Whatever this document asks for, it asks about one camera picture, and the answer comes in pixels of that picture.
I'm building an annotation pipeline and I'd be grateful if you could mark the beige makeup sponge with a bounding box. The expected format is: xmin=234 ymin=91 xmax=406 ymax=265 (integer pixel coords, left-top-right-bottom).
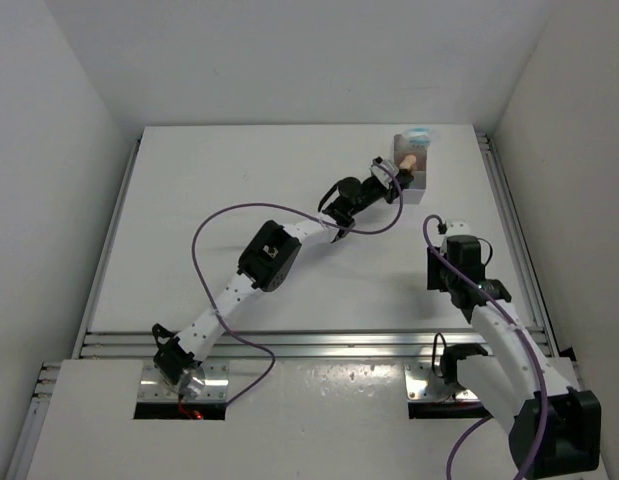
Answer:
xmin=399 ymin=155 xmax=417 ymax=172

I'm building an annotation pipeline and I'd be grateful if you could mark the clear cotton pad pouch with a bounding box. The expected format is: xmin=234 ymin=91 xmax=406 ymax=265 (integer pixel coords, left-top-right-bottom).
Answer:
xmin=395 ymin=127 xmax=438 ymax=150

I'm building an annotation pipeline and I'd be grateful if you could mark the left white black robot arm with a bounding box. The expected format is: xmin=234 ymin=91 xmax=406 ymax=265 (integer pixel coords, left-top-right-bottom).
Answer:
xmin=152 ymin=158 xmax=414 ymax=386

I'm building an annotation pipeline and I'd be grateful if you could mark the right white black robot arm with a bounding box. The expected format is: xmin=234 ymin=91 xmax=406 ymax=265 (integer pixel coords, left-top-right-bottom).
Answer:
xmin=427 ymin=233 xmax=602 ymax=479

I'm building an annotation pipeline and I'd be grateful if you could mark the white compartment organizer box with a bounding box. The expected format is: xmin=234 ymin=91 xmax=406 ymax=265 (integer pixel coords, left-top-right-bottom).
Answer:
xmin=393 ymin=128 xmax=432 ymax=205

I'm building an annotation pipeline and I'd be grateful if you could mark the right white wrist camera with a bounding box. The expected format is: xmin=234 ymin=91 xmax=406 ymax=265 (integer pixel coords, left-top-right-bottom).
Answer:
xmin=437 ymin=219 xmax=471 ymax=236

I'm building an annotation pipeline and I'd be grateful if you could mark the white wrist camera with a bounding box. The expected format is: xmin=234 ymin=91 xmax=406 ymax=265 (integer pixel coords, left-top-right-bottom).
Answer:
xmin=437 ymin=219 xmax=471 ymax=236
xmin=369 ymin=157 xmax=399 ymax=189

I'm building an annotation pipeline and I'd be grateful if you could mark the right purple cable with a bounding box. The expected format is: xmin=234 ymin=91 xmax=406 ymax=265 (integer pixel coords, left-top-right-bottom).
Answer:
xmin=422 ymin=214 xmax=550 ymax=480

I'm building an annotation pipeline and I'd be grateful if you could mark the purple cable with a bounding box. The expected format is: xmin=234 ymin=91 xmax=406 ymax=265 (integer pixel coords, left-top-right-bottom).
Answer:
xmin=191 ymin=169 xmax=404 ymax=406
xmin=422 ymin=214 xmax=550 ymax=480

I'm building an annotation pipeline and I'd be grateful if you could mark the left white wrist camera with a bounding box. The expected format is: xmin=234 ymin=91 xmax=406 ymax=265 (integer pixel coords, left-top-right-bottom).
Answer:
xmin=369 ymin=157 xmax=399 ymax=189

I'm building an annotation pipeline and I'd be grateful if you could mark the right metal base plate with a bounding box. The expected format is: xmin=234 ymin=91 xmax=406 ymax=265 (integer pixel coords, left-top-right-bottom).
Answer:
xmin=403 ymin=361 xmax=480 ymax=403

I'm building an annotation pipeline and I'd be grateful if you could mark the metal base plate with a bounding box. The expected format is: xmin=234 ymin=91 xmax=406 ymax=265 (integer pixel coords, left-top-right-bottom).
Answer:
xmin=403 ymin=361 xmax=480 ymax=403
xmin=137 ymin=360 xmax=229 ymax=403

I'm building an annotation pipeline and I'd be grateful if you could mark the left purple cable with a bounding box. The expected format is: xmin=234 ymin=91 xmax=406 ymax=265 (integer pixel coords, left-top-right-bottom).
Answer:
xmin=191 ymin=169 xmax=404 ymax=406

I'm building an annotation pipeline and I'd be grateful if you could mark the aluminium front rail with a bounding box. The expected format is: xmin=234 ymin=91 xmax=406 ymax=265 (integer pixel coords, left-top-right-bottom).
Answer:
xmin=83 ymin=329 xmax=555 ymax=359

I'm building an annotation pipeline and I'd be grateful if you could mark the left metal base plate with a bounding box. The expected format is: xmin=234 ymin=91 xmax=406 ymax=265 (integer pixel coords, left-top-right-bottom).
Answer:
xmin=137 ymin=360 xmax=229 ymax=403

